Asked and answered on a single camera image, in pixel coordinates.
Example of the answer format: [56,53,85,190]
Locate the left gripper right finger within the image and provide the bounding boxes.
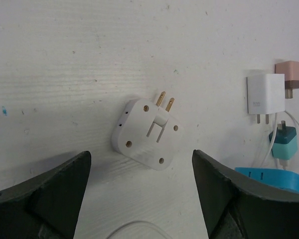
[192,150,299,239]

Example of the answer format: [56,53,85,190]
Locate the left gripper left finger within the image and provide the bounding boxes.
[0,151,91,239]

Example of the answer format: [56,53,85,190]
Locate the blue plug adapter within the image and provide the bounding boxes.
[235,167,299,193]

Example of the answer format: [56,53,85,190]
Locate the teal usb charger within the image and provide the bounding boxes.
[270,120,298,161]

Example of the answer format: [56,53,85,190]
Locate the white power brick charger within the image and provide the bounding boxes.
[246,74,285,124]

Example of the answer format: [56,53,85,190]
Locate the white plug adapter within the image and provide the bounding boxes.
[111,91,184,171]

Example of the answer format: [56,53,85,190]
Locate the white usb cable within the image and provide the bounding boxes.
[107,111,299,239]

